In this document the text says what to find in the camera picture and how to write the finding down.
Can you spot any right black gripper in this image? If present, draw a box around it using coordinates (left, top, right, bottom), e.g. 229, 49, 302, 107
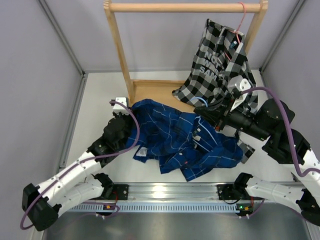
194, 94, 272, 143

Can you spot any light blue wire hanger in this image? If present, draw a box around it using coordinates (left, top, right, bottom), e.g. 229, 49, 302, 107
190, 96, 218, 145

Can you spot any blue plaid shirt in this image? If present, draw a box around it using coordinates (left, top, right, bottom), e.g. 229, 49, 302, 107
125, 99, 244, 182

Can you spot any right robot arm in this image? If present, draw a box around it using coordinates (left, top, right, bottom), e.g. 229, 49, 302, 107
194, 99, 320, 226

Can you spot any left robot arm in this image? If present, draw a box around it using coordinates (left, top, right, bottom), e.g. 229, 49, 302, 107
20, 113, 139, 232

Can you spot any black white checkered shirt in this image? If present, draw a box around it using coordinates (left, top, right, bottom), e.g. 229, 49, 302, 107
171, 18, 260, 165

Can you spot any wooden clothes rack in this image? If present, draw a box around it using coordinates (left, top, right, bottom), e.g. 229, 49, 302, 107
103, 0, 269, 113

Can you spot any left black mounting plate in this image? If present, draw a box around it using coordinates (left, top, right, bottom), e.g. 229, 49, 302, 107
108, 184, 129, 201

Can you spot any black mounting plate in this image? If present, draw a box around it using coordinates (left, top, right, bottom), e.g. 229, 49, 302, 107
108, 184, 129, 201
216, 184, 238, 201

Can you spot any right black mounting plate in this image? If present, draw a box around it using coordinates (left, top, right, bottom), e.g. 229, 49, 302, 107
216, 184, 238, 201

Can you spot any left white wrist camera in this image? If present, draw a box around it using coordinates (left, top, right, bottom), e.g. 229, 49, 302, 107
111, 97, 129, 115

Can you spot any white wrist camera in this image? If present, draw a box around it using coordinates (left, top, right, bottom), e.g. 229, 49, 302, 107
227, 75, 252, 112
111, 97, 129, 115

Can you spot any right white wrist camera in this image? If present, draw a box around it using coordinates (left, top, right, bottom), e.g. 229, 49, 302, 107
227, 75, 252, 112

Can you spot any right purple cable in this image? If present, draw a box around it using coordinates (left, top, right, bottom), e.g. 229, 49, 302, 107
241, 86, 320, 177

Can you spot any purple cable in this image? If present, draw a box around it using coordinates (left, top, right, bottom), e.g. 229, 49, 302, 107
241, 86, 320, 177
19, 99, 141, 230

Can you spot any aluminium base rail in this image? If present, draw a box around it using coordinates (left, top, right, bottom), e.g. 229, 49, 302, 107
74, 181, 306, 203

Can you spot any perforated cable duct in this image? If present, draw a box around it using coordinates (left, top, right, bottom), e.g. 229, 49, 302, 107
69, 202, 250, 213

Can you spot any pink wire hanger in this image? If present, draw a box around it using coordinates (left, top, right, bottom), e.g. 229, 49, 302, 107
224, 1, 247, 62

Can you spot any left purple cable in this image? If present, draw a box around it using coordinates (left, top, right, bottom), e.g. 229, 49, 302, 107
19, 99, 141, 230

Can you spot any left aluminium frame post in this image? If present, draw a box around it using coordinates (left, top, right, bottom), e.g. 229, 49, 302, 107
36, 0, 87, 78

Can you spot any aluminium frame post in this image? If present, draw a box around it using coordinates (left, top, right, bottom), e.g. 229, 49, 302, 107
36, 0, 87, 78
258, 0, 307, 75

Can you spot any right aluminium frame post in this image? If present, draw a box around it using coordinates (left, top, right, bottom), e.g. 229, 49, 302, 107
258, 0, 307, 75

